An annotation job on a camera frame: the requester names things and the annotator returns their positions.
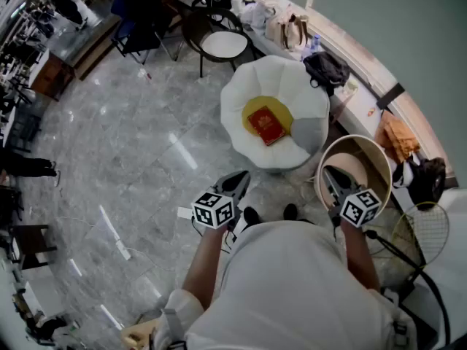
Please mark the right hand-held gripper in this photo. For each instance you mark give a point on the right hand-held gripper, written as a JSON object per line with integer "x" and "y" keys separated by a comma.
{"x": 359, "y": 208}

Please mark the black chair with white seat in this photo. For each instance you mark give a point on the black chair with white seat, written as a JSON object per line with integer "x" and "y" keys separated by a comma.
{"x": 222, "y": 44}

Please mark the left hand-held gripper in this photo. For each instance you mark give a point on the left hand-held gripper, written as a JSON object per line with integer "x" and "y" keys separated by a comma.
{"x": 213, "y": 210}

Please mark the red book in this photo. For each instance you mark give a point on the red book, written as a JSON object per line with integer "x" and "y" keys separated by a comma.
{"x": 266, "y": 124}

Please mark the yellow badminton racket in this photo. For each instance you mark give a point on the yellow badminton racket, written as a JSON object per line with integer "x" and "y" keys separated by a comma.
{"x": 423, "y": 228}

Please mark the black backpack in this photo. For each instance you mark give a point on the black backpack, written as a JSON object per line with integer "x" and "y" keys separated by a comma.
{"x": 326, "y": 69}

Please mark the blue folding chair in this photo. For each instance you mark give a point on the blue folding chair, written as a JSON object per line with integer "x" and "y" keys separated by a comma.
{"x": 142, "y": 16}

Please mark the black and white bag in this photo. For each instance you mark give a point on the black and white bag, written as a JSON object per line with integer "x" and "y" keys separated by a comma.
{"x": 427, "y": 181}

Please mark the white plastic bag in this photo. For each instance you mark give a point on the white plastic bag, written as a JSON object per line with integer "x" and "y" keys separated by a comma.
{"x": 257, "y": 15}

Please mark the person's left forearm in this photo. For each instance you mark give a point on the person's left forearm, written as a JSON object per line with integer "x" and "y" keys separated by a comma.
{"x": 206, "y": 264}

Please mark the black side table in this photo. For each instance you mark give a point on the black side table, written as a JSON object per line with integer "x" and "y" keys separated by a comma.
{"x": 31, "y": 244}

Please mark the beige tote bag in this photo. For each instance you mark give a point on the beige tote bag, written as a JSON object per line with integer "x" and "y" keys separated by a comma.
{"x": 286, "y": 29}

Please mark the person's right forearm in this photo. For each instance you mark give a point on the person's right forearm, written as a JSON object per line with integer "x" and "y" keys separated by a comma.
{"x": 359, "y": 257}

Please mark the person's right shoe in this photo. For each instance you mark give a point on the person's right shoe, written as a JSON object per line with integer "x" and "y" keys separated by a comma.
{"x": 290, "y": 211}

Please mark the clear water bottle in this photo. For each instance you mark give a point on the clear water bottle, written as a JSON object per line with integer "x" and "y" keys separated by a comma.
{"x": 313, "y": 46}

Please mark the fried egg shaped cushion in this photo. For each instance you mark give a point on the fried egg shaped cushion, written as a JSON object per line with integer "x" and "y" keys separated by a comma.
{"x": 270, "y": 75}

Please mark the orange cloth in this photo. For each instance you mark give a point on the orange cloth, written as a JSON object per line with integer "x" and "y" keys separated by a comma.
{"x": 397, "y": 137}

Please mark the person's white shirt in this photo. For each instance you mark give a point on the person's white shirt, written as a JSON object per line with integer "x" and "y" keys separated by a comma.
{"x": 292, "y": 290}

